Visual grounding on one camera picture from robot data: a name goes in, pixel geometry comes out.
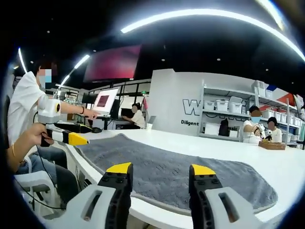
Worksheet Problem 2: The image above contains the person's left hand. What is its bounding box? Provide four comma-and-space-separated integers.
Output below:
27, 124, 55, 147

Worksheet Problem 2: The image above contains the grey towel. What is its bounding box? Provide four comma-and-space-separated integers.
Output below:
77, 133, 279, 211

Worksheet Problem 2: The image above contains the metal shelf with bins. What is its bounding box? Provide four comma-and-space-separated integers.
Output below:
204, 80, 304, 144

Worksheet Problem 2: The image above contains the grey metal shelf rack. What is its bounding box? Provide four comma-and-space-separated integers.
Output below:
254, 80, 305, 146
198, 80, 259, 142

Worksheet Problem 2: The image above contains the large hanging red display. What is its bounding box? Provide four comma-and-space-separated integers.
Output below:
83, 44, 142, 83

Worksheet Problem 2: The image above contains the black computer monitor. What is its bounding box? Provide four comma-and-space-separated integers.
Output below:
121, 107, 137, 120
81, 92, 99, 105

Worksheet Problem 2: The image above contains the black bag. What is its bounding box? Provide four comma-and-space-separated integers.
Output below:
218, 118, 230, 137

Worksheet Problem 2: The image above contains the short ceiling light strip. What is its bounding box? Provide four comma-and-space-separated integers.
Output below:
18, 47, 28, 72
61, 54, 91, 84

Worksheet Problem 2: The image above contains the white plastic chair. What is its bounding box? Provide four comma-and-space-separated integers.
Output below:
13, 170, 62, 217

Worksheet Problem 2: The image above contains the long ceiling light strip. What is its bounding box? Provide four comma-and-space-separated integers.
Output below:
120, 9, 305, 60

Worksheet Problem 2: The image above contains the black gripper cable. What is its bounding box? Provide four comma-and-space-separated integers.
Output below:
32, 111, 67, 210

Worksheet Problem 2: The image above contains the wooden tray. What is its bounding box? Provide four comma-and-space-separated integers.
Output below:
258, 140, 286, 151

